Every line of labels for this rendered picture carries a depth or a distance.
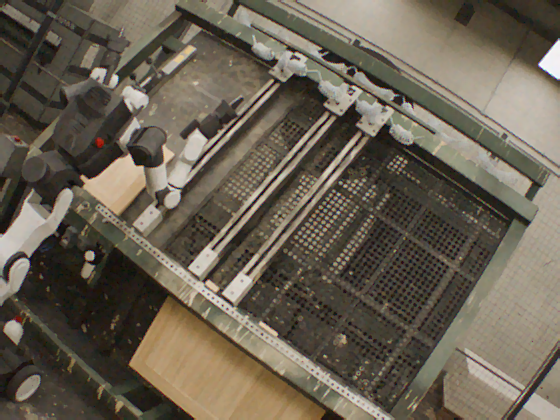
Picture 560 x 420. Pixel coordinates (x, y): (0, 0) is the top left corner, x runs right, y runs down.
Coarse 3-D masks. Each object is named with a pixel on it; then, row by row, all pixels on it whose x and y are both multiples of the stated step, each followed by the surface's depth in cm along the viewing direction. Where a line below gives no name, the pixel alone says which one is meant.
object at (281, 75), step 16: (288, 48) 296; (272, 80) 308; (288, 80) 312; (256, 96) 303; (272, 96) 307; (240, 112) 299; (256, 112) 302; (224, 128) 295; (240, 128) 298; (208, 144) 291; (224, 144) 293; (208, 160) 288; (192, 176) 284; (160, 208) 277; (144, 224) 273
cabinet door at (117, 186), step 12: (168, 156) 294; (108, 168) 292; (120, 168) 292; (132, 168) 292; (84, 180) 289; (96, 180) 289; (108, 180) 289; (120, 180) 289; (132, 180) 289; (144, 180) 289; (96, 192) 286; (108, 192) 286; (120, 192) 286; (132, 192) 286; (108, 204) 283; (120, 204) 283
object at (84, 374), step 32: (0, 224) 305; (32, 256) 318; (64, 288) 311; (96, 288) 299; (128, 288) 298; (32, 320) 289; (96, 320) 304; (128, 320) 298; (64, 352) 283; (128, 352) 298; (96, 384) 277; (352, 384) 310; (128, 416) 271; (192, 416) 287
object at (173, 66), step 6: (186, 48) 322; (192, 48) 322; (180, 54) 320; (192, 54) 322; (186, 60) 321; (168, 66) 316; (174, 66) 316; (180, 66) 319; (168, 72) 314; (174, 72) 318; (168, 78) 316; (162, 84) 315; (156, 90) 313; (150, 96) 312
